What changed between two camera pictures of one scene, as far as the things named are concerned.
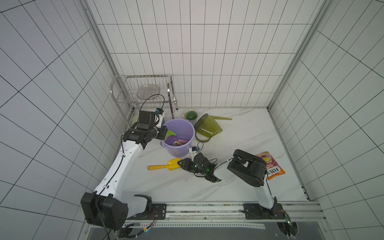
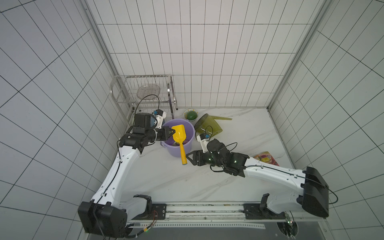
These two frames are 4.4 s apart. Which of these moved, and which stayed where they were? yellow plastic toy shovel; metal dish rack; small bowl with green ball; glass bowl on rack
Moved: yellow plastic toy shovel
Stayed: small bowl with green ball; metal dish rack; glass bowl on rack
